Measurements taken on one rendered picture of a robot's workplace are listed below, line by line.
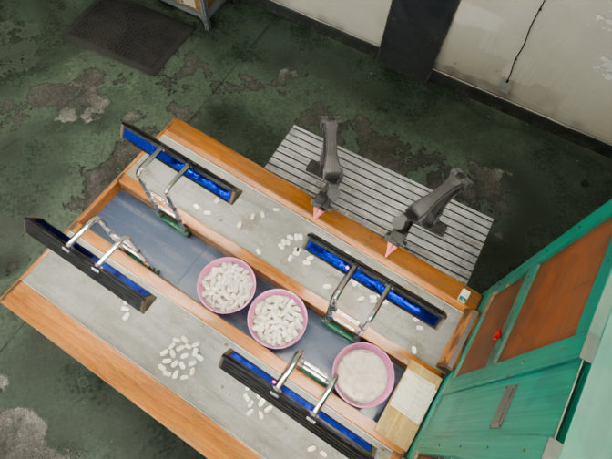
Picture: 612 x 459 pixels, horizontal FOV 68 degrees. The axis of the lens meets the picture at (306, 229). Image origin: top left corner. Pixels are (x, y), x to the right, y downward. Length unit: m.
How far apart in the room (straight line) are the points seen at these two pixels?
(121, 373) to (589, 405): 1.68
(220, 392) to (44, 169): 2.21
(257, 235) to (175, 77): 1.96
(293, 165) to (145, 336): 1.14
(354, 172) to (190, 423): 1.46
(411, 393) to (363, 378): 0.20
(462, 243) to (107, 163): 2.42
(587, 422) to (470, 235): 1.48
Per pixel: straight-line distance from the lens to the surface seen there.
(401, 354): 2.09
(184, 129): 2.56
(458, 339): 2.08
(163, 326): 2.15
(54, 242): 2.03
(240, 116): 3.55
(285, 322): 2.08
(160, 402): 2.08
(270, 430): 2.03
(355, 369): 2.07
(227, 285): 2.16
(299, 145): 2.57
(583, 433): 1.15
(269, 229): 2.23
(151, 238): 2.38
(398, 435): 2.04
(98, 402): 2.97
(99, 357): 2.18
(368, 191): 2.45
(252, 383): 1.70
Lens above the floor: 2.77
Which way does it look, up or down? 65 degrees down
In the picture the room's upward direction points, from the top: 5 degrees clockwise
